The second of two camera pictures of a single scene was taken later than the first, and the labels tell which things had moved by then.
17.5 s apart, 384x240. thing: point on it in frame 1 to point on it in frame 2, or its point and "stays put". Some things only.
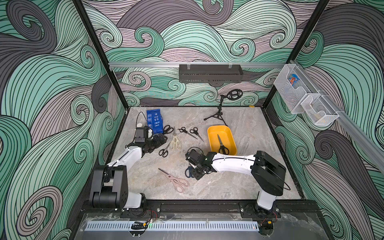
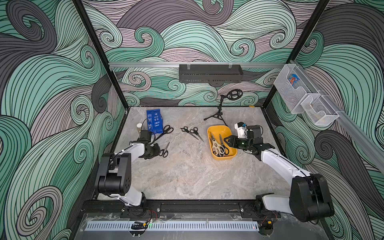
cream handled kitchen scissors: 176,143 to 217,149
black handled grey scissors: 164,152 stays put
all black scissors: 223,149 stays put
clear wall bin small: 318,109 stays put
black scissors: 167,129 stays put
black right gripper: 197,174 to 234,142
